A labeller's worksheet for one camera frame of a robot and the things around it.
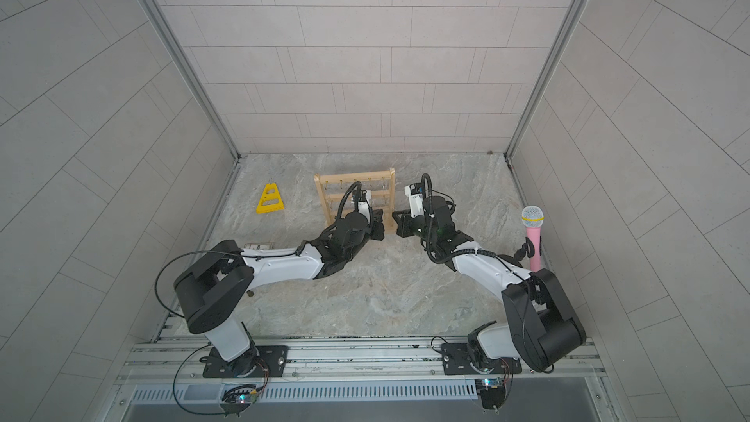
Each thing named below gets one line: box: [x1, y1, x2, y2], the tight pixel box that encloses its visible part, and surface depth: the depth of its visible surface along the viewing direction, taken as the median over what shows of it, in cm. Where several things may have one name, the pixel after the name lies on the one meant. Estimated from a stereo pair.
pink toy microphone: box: [521, 205, 545, 273], surface depth 70 cm
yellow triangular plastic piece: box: [255, 182, 286, 214], surface depth 104 cm
